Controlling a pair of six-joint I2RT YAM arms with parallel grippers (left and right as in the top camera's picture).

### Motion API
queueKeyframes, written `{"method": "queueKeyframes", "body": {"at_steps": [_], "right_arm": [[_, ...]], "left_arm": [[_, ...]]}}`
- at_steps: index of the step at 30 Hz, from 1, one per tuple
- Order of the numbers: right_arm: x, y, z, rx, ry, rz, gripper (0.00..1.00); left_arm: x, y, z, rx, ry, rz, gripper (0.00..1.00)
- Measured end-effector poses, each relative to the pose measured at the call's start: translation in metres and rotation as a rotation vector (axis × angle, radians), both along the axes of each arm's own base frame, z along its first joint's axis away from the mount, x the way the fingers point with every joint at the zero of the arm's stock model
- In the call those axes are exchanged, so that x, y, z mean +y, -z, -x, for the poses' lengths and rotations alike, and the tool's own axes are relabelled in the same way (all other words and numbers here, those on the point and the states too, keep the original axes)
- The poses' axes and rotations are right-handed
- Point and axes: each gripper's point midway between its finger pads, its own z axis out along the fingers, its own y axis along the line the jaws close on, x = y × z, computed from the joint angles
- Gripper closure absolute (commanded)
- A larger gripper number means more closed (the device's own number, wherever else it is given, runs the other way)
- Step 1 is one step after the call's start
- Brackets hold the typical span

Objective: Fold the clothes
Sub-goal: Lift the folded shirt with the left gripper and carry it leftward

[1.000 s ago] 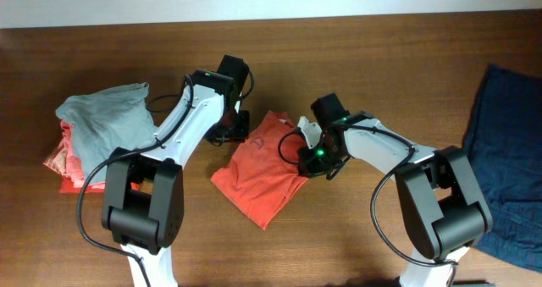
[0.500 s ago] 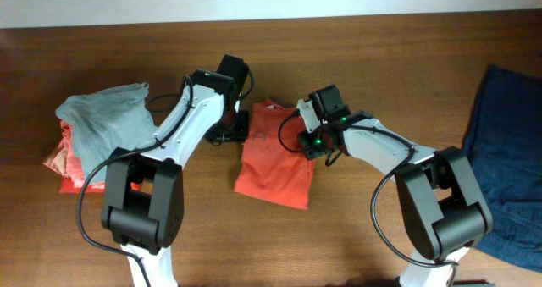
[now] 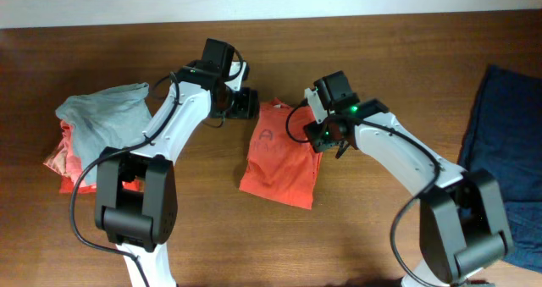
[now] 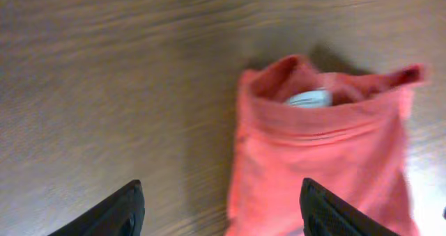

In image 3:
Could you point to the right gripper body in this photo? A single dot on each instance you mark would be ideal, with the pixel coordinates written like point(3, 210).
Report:
point(322, 135)

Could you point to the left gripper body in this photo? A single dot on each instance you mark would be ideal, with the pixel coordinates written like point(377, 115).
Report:
point(239, 103)

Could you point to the red soccer t-shirt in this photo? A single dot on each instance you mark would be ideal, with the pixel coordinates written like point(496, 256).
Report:
point(281, 166)

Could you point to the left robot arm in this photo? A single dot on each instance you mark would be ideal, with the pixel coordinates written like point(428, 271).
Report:
point(136, 203)

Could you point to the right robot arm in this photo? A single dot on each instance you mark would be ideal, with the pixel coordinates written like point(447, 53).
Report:
point(463, 226)

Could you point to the grey folded shirt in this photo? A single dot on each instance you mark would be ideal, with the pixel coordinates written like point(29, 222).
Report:
point(113, 117)

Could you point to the navy blue garment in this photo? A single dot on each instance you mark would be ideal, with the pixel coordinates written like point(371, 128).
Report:
point(504, 137)

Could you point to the pink folded garment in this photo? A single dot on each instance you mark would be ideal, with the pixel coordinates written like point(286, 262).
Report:
point(63, 161)

